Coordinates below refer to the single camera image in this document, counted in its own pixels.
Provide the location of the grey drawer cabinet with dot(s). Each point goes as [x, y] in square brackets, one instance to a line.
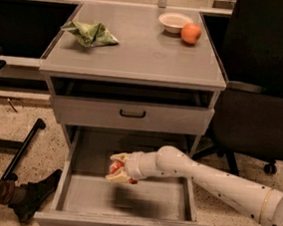
[148, 66]

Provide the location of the black metal floor stand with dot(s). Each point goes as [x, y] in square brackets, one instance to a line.
[20, 147]

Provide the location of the orange fruit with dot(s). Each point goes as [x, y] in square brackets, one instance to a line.
[190, 33]

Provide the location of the black office chair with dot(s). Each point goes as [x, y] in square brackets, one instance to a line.
[248, 117]

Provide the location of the black shoe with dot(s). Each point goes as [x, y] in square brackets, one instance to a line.
[29, 197]

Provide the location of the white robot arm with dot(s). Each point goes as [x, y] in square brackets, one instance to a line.
[262, 204]

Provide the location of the red coke can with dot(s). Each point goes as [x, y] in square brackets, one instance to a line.
[117, 165]

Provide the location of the white bowl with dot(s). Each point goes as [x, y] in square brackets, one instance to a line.
[173, 22]

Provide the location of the open grey drawer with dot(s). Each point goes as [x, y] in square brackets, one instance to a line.
[85, 198]

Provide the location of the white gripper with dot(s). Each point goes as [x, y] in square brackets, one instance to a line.
[132, 165]

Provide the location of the closed grey drawer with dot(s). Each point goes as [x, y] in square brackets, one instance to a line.
[105, 113]

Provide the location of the green chip bag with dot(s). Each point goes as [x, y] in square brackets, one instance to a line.
[90, 35]

